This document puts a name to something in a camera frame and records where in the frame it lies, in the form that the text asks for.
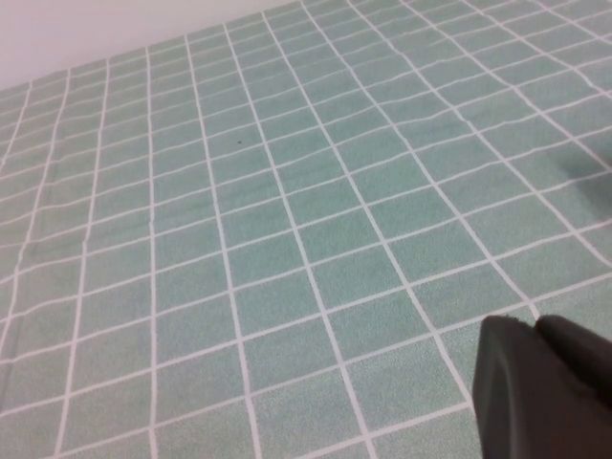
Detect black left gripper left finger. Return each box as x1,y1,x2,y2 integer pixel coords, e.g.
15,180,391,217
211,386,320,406
470,314,612,459

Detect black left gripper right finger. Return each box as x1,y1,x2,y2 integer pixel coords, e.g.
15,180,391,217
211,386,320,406
533,314,612,412

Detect green white checked tablecloth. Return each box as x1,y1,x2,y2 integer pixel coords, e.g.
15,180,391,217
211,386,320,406
0,0,612,459

